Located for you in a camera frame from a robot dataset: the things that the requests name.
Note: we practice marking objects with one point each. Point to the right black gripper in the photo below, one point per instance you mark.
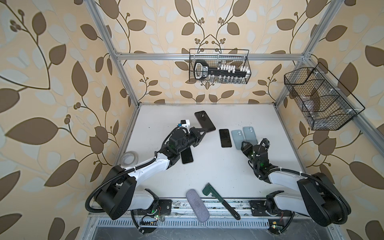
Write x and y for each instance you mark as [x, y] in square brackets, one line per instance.
[247, 148]

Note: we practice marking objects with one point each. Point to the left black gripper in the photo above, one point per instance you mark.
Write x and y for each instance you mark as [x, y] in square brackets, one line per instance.
[193, 135]

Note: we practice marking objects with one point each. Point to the black smartphone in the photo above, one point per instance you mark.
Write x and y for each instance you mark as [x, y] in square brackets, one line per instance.
[204, 120]
[225, 138]
[187, 156]

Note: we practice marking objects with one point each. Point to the light blue phone case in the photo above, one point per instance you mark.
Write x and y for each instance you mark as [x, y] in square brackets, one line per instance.
[238, 138]
[249, 135]

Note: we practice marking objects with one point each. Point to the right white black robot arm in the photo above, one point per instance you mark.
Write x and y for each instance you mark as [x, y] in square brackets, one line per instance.
[315, 197]

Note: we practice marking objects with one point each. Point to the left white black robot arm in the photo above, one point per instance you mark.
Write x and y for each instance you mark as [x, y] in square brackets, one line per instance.
[118, 194]

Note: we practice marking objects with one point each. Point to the grey felt glasses case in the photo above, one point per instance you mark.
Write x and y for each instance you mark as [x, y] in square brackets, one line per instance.
[197, 206]

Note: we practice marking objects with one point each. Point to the green pipe wrench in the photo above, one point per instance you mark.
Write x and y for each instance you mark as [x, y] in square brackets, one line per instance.
[210, 190]

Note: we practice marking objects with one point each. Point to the black socket tool set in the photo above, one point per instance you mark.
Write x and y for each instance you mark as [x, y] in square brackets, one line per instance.
[202, 71]

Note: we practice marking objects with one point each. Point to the white tape roll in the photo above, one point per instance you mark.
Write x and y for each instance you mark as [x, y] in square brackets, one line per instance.
[129, 159]

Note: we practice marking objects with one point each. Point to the back black wire basket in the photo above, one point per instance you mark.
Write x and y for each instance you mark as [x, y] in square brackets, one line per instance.
[237, 57]

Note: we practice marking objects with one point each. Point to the black wire basket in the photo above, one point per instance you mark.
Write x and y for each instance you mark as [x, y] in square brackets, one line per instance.
[326, 103]
[237, 57]

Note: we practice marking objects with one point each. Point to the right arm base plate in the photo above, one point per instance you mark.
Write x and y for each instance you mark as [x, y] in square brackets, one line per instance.
[280, 219]

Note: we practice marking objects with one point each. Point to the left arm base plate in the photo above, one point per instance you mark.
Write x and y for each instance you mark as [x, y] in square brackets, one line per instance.
[146, 221]

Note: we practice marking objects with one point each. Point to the right black wire basket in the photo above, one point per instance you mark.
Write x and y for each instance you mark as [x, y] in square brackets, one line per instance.
[326, 103]

